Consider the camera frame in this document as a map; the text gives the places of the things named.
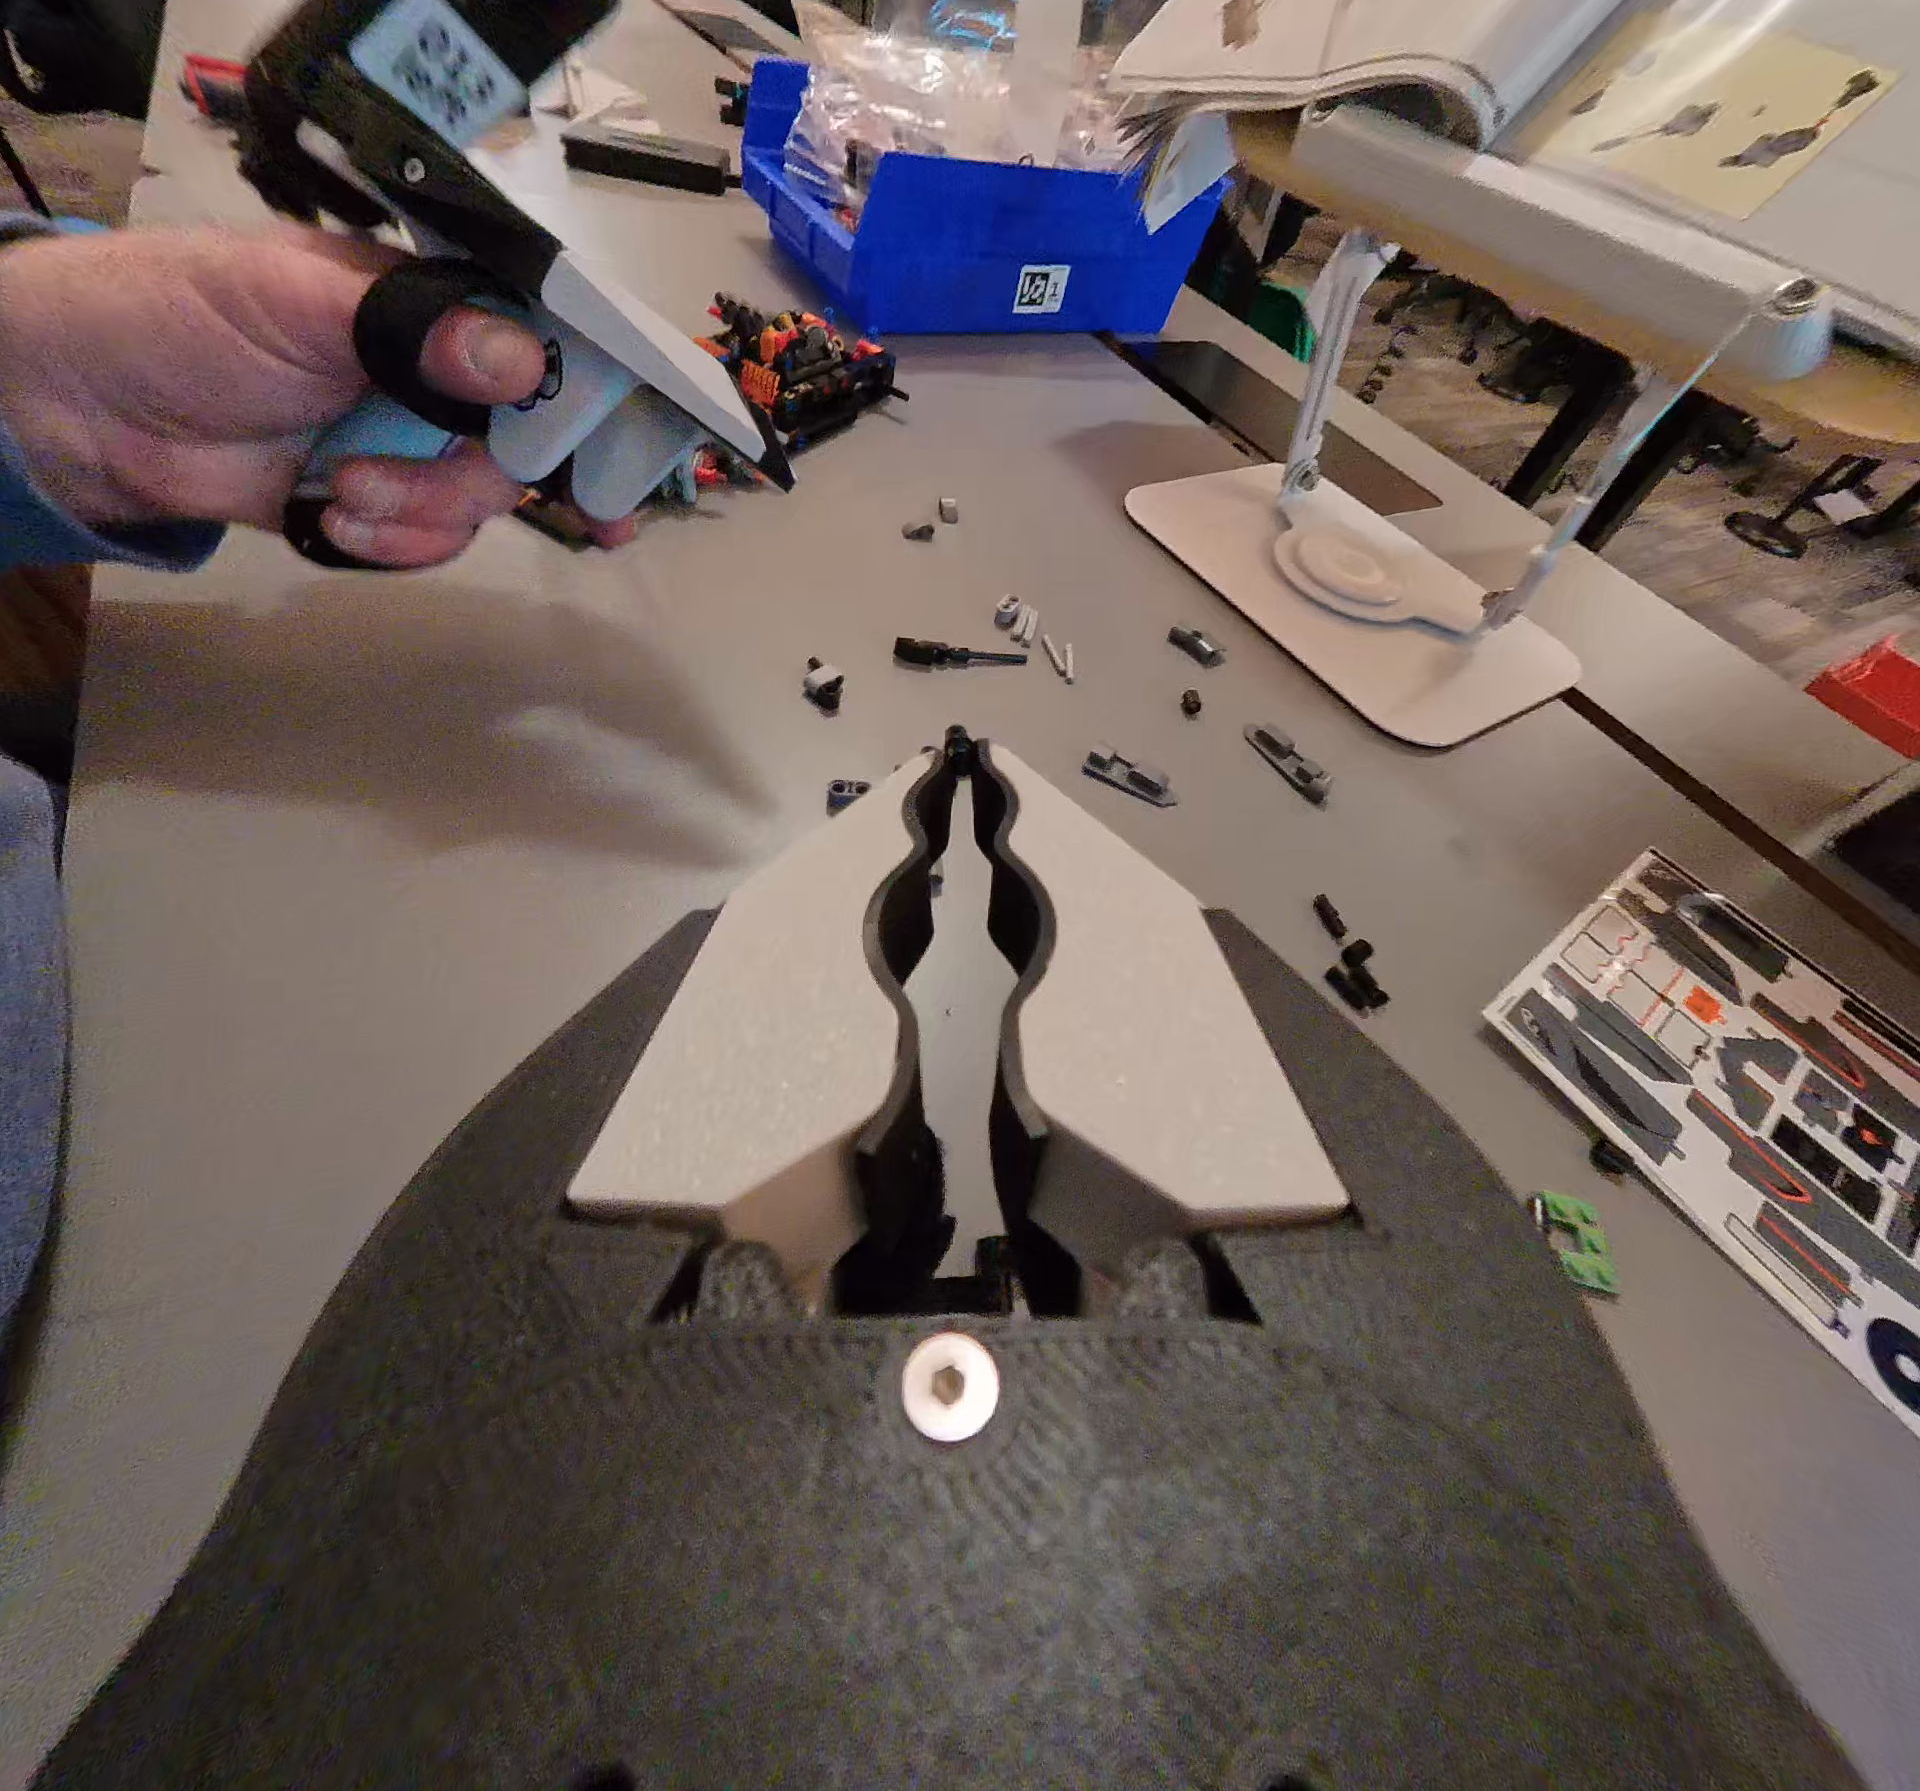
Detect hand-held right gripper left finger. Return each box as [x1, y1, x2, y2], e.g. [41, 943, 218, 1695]
[568, 730, 974, 1321]

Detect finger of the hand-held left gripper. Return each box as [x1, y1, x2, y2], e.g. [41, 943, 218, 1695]
[537, 247, 800, 491]

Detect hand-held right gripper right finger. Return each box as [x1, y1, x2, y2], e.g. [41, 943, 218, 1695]
[960, 730, 1352, 1321]

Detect partly built lego model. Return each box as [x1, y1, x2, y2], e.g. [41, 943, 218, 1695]
[516, 293, 908, 549]

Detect scattered black lego pins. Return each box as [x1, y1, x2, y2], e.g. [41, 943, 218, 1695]
[1311, 894, 1393, 1014]

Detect green lego piece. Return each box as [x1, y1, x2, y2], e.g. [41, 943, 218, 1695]
[1528, 1187, 1625, 1291]

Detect lego sticker sheet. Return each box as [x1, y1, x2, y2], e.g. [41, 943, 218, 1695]
[1483, 850, 1920, 1445]

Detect person's left hand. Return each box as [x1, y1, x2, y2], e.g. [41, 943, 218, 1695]
[0, 223, 639, 574]

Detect white paper pieces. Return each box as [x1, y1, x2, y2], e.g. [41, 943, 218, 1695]
[528, 62, 650, 128]

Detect black flat device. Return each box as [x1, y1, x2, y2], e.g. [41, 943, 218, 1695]
[561, 124, 740, 193]

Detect blue bin with square label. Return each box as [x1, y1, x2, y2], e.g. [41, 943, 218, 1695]
[737, 55, 1235, 338]

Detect pile of clear plastic bags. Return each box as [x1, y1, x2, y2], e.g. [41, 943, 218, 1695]
[785, 0, 1202, 181]

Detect white book stand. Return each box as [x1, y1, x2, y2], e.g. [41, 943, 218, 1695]
[1125, 96, 1920, 751]

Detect red plastic bin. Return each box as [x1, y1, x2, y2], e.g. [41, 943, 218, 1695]
[1803, 635, 1920, 761]

